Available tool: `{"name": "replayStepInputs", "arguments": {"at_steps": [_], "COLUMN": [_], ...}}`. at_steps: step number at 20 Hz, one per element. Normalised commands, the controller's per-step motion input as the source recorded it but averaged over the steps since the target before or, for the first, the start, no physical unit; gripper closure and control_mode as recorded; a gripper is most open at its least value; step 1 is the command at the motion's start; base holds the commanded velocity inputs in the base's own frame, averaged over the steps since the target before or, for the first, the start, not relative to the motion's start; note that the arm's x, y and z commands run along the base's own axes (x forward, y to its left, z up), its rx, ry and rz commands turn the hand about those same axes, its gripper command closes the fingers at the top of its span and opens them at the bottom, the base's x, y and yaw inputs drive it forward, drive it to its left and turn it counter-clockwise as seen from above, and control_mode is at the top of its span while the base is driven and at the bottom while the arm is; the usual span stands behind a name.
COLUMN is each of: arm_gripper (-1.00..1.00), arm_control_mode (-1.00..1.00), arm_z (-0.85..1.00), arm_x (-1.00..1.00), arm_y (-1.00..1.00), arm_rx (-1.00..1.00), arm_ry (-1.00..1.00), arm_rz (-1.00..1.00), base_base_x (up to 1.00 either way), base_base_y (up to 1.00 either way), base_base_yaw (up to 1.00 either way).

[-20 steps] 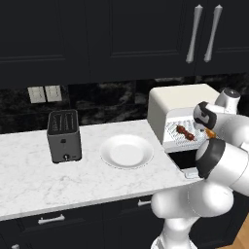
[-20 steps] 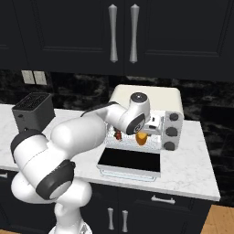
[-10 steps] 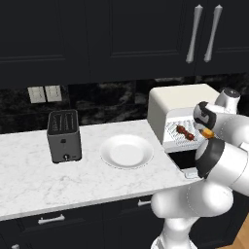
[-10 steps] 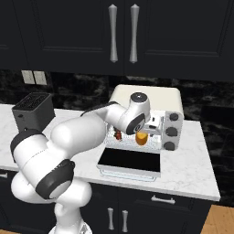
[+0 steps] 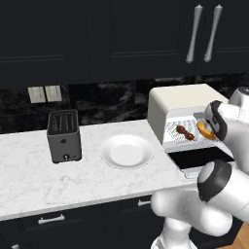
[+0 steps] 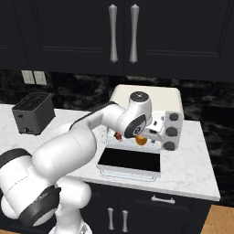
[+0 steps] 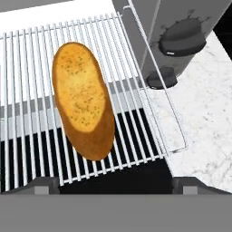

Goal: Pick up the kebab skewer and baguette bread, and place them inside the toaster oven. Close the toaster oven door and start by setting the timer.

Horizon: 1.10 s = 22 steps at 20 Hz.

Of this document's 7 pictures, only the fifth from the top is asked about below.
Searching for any silver toaster oven rack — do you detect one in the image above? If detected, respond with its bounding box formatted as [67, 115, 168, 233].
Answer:
[165, 118, 225, 146]

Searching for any white toaster oven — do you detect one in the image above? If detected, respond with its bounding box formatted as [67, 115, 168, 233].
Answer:
[147, 84, 235, 154]

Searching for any brown kebab skewer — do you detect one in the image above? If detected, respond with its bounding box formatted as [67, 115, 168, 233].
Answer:
[175, 124, 196, 142]

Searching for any dark grey toaster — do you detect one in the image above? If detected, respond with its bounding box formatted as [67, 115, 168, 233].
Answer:
[46, 109, 83, 164]

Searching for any black glass toaster oven door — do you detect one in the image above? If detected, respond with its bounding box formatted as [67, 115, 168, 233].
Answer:
[167, 146, 235, 179]

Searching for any white round plate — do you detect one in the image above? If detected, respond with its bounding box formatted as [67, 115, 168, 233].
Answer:
[99, 133, 155, 170]

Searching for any black drawer front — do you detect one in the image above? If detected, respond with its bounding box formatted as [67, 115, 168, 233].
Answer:
[102, 194, 154, 216]
[18, 203, 105, 235]

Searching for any white wall switch plate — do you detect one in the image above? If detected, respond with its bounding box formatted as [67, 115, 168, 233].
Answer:
[27, 86, 47, 104]
[44, 85, 63, 103]

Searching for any silver drawer handle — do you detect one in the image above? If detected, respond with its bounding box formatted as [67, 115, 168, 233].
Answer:
[137, 198, 153, 208]
[37, 213, 66, 226]

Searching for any white toaster oven door handle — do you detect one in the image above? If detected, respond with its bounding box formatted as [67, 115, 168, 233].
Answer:
[183, 168, 204, 180]

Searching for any black wall cupboard door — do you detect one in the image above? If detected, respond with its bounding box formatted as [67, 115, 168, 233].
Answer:
[0, 0, 91, 89]
[87, 0, 208, 84]
[194, 0, 249, 77]

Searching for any silver cupboard door handle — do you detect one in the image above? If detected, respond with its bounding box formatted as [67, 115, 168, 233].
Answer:
[203, 4, 224, 63]
[185, 4, 204, 64]

